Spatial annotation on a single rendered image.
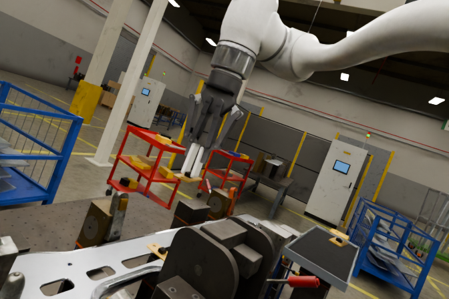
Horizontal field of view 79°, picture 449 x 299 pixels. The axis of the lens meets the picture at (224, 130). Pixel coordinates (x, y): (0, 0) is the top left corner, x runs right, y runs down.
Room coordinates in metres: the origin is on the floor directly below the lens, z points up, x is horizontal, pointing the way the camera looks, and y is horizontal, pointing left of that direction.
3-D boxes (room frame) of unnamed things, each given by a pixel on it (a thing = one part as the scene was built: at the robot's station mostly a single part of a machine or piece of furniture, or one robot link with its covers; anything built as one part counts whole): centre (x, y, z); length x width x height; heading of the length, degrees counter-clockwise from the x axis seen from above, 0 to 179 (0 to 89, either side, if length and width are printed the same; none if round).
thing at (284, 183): (6.06, -1.35, 0.57); 1.86 x 0.90 x 1.14; 161
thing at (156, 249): (0.69, 0.04, 1.01); 0.08 x 0.04 x 0.01; 58
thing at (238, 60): (0.60, 0.04, 1.50); 0.09 x 0.09 x 0.06
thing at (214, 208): (1.30, -0.10, 0.88); 0.14 x 0.09 x 0.36; 59
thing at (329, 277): (0.71, -0.37, 1.16); 0.37 x 0.14 x 0.02; 149
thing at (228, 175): (4.84, -0.30, 0.49); 0.81 x 0.46 x 0.97; 146
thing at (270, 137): (7.63, -2.15, 1.00); 3.64 x 0.14 x 2.00; 68
